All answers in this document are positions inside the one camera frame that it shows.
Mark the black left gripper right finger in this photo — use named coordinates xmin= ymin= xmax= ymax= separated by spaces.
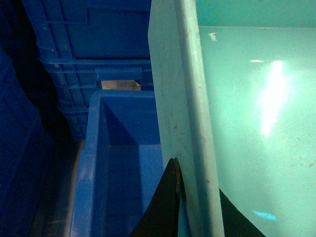
xmin=219 ymin=190 xmax=265 ymax=237

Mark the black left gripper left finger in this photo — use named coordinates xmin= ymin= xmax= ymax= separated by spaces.
xmin=130 ymin=158 xmax=182 ymax=237

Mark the light teal plastic box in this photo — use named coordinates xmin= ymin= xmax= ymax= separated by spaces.
xmin=148 ymin=0 xmax=316 ymax=237

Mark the large blue plastic tub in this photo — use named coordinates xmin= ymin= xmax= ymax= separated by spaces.
xmin=70 ymin=90 xmax=164 ymax=237

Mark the blue stacked crates left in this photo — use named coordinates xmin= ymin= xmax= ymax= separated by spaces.
xmin=0 ymin=49 xmax=55 ymax=237

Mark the blue ribbed crate lower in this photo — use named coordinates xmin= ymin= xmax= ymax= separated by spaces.
xmin=41 ymin=58 xmax=154 ymax=141

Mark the blue ribbed crate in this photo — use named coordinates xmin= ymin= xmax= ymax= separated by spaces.
xmin=41 ymin=58 xmax=154 ymax=141
xmin=23 ymin=0 xmax=151 ymax=60

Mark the blue ribbed crate upper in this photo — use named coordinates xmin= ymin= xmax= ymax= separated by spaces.
xmin=23 ymin=0 xmax=151 ymax=60

